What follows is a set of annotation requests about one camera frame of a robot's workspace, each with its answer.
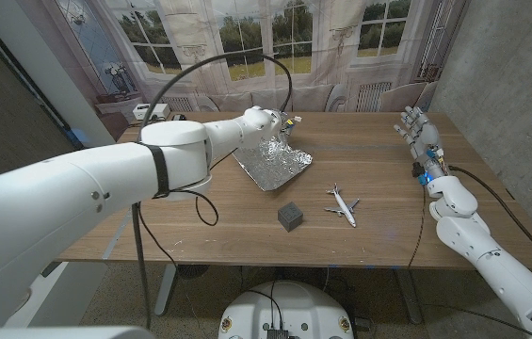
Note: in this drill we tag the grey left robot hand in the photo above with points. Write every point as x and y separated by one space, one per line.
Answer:
286 127

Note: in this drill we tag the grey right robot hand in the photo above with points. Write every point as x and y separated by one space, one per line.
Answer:
423 139

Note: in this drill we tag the crinkled aluminium foil sheet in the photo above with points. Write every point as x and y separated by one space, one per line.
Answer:
275 165

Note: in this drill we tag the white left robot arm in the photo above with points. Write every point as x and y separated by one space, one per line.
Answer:
58 202

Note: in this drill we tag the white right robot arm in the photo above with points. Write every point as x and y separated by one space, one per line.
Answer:
482 245

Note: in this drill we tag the white toy aeroplane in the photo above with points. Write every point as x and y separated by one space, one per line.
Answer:
343 207

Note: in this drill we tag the dark grey cube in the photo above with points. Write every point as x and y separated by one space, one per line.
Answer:
290 216

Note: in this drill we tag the printed window scene backdrop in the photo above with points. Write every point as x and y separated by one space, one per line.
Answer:
322 28

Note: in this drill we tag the black power adapter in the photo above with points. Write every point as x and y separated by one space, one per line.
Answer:
178 117

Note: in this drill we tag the white power box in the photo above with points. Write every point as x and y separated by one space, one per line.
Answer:
150 110

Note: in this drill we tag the dark table leg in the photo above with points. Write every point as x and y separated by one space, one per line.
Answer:
409 296

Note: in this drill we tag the white robot torso base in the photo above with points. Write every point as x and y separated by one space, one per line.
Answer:
289 311

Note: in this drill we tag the white table leg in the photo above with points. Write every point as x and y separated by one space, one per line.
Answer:
166 292

